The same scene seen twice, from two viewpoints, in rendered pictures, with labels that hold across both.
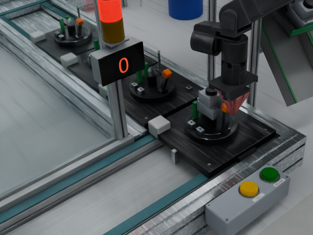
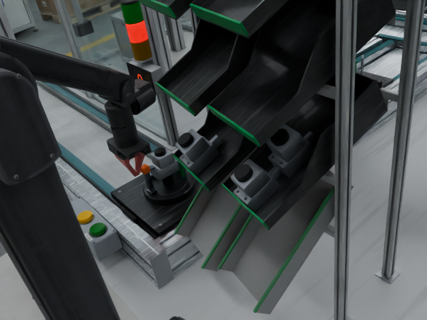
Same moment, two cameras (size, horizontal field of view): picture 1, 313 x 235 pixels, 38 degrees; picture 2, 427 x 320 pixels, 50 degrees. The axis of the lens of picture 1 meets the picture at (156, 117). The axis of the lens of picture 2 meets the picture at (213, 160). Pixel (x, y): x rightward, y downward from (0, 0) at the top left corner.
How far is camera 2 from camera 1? 1.56 m
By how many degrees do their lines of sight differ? 71
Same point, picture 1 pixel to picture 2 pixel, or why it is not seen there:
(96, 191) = not seen: hidden behind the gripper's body
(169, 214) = (77, 180)
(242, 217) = not seen: hidden behind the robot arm
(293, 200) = (109, 279)
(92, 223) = (99, 157)
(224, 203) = (77, 205)
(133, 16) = not seen: outside the picture
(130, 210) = (105, 170)
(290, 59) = (230, 209)
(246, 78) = (126, 148)
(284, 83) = (191, 211)
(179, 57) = (380, 176)
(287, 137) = (149, 244)
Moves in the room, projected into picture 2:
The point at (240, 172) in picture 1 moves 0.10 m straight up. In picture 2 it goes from (112, 214) to (101, 185)
